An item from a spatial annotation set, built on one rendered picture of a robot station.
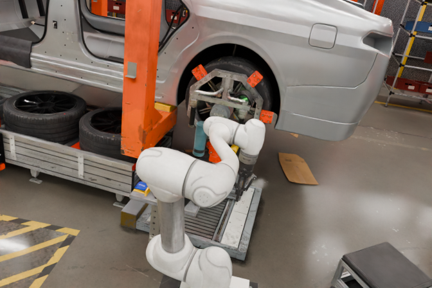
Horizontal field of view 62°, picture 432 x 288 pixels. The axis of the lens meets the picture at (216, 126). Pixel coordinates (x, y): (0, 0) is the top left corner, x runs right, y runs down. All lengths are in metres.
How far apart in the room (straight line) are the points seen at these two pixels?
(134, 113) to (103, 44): 1.66
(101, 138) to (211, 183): 1.83
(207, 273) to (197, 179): 0.59
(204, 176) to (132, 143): 1.41
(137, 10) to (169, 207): 1.28
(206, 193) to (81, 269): 1.53
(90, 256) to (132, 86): 1.12
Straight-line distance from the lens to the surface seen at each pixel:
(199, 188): 1.10
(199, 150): 2.67
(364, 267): 2.38
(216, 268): 1.60
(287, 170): 3.75
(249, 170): 1.73
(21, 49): 3.49
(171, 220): 1.38
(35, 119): 3.19
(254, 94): 2.55
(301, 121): 2.69
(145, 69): 2.27
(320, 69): 2.58
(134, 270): 2.47
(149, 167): 1.18
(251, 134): 1.63
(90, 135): 2.90
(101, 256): 2.57
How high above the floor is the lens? 1.80
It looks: 24 degrees down
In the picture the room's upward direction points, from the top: 9 degrees clockwise
